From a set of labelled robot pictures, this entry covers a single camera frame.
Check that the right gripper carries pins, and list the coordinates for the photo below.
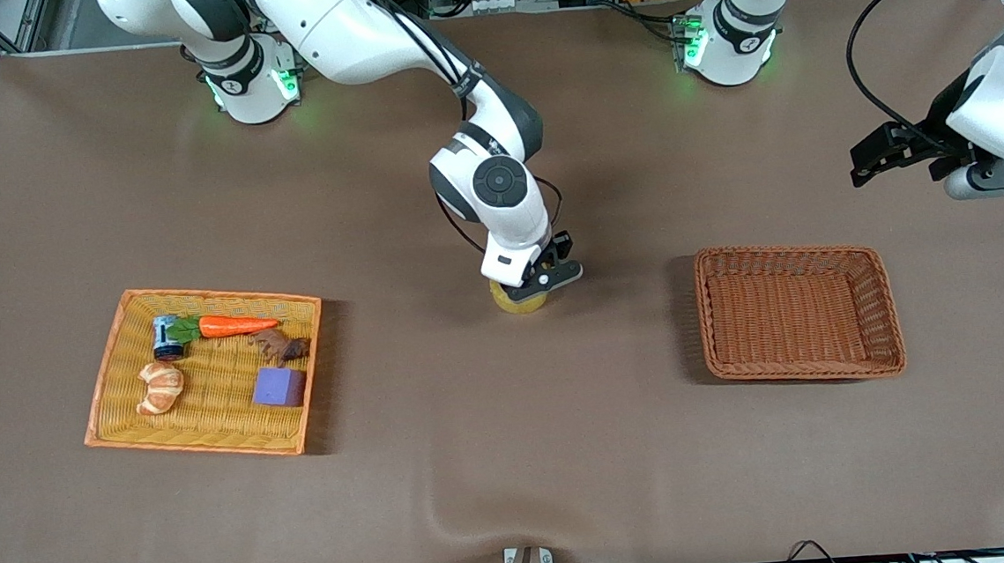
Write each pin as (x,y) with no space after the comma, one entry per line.
(561,247)

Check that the orange toy carrot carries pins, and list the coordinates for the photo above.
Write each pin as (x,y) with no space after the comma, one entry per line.
(235,325)

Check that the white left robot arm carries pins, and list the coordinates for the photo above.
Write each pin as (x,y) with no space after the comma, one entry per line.
(736,31)

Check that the brown toy animal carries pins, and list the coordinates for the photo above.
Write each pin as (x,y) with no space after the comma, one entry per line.
(281,345)

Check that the yellow wicker tray orange rim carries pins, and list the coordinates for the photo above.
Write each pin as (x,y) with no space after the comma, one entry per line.
(209,390)

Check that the toy croissant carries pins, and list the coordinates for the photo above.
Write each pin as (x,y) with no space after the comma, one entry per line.
(160,389)

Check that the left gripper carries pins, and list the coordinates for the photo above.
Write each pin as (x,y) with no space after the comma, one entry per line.
(938,128)

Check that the small blue white can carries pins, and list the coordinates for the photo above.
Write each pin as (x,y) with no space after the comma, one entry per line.
(166,338)

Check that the purple cube block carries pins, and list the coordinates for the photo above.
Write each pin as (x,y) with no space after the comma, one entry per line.
(278,387)

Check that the brown wicker basket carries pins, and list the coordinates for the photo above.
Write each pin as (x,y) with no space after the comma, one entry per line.
(800,314)

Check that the brown table cover sheet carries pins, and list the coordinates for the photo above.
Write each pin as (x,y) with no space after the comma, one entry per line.
(514,457)

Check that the white power strip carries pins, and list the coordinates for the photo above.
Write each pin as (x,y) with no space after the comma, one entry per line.
(500,3)

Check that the yellow tape roll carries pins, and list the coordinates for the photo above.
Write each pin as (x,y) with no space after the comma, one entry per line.
(526,305)

